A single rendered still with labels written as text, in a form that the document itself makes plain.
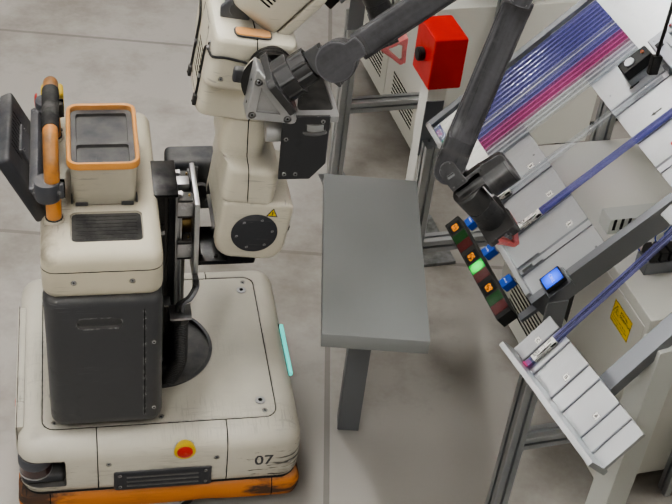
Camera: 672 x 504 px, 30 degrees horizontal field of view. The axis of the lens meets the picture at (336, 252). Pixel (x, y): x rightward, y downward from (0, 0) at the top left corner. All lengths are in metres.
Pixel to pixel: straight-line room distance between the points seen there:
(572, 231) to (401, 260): 0.43
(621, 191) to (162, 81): 1.98
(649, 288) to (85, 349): 1.30
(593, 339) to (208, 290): 1.00
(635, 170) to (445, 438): 0.87
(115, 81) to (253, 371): 1.83
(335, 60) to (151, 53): 2.50
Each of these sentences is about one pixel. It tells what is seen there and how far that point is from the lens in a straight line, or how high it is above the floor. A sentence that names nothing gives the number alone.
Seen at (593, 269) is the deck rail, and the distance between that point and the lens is 2.71.
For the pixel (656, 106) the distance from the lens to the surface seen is 2.87.
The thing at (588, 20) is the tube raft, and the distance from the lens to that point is 3.12.
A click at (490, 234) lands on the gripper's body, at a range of 2.47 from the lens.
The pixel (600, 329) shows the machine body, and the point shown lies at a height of 0.44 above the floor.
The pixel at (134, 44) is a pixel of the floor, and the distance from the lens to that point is 4.86.
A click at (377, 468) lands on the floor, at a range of 3.27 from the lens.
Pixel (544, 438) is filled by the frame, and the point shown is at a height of 0.31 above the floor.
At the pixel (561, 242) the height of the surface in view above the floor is 0.80.
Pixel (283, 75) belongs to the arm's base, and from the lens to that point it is 2.38.
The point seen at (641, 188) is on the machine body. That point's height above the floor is 0.62.
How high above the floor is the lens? 2.45
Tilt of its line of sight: 39 degrees down
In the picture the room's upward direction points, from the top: 7 degrees clockwise
